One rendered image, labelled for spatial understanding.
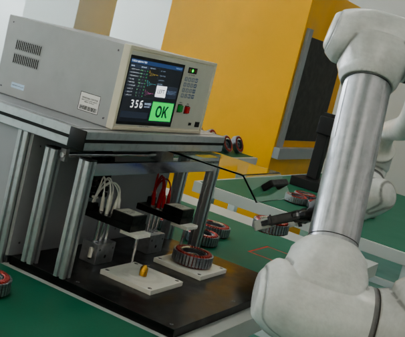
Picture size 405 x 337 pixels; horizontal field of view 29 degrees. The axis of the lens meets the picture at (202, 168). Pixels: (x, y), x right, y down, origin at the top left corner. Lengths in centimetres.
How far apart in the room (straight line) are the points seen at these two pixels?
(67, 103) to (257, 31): 379
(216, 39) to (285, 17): 54
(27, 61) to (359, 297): 105
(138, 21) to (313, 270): 709
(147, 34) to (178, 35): 238
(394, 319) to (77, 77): 96
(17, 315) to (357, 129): 78
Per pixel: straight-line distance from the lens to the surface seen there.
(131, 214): 194
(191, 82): 214
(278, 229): 235
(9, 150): 192
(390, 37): 172
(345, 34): 171
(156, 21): 829
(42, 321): 164
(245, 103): 565
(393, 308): 147
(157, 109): 203
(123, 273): 194
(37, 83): 203
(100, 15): 611
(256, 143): 560
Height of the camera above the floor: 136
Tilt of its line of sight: 9 degrees down
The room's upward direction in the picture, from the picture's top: 14 degrees clockwise
